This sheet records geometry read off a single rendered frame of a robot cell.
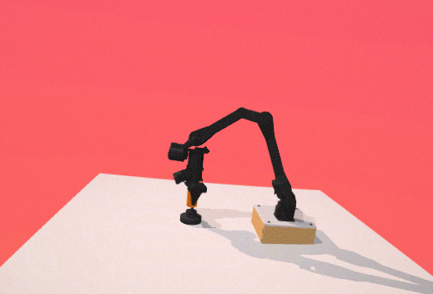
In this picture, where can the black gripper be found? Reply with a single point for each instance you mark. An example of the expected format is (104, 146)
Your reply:
(195, 188)

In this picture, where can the orange knob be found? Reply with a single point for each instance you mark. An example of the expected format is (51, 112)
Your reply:
(188, 201)

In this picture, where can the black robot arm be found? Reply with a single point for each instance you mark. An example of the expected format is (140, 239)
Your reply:
(285, 208)

